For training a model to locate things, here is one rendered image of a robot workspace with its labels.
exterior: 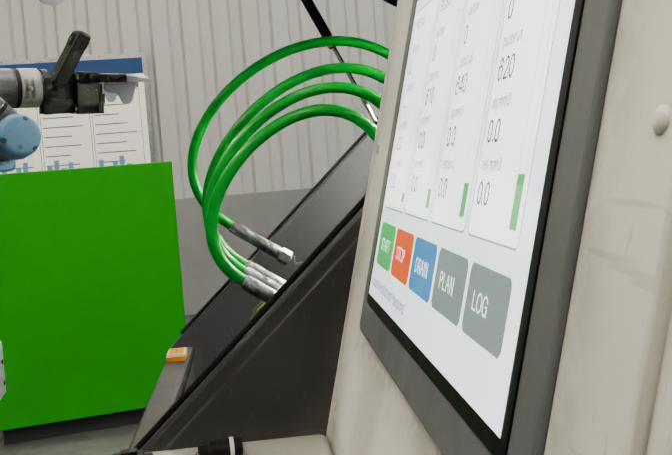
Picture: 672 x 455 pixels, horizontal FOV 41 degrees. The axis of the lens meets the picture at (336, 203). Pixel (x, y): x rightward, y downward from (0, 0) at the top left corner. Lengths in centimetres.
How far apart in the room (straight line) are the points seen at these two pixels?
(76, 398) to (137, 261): 72
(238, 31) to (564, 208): 756
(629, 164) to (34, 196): 427
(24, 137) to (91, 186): 291
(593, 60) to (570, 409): 12
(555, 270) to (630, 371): 7
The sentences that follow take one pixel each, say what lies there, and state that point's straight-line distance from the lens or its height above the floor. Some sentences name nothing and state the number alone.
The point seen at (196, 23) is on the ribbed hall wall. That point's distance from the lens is 782.
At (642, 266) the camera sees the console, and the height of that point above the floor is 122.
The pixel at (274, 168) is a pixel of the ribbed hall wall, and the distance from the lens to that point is 781.
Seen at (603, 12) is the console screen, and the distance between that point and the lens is 34.
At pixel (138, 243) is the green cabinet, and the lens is 454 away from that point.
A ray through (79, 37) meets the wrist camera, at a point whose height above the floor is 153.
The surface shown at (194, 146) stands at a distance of 125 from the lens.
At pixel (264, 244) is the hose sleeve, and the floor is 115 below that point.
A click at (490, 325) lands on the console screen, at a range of 40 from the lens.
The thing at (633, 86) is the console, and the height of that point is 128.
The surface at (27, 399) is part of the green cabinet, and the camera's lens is 463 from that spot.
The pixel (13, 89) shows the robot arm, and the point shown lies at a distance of 177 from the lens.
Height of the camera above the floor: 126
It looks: 3 degrees down
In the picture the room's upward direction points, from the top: 4 degrees counter-clockwise
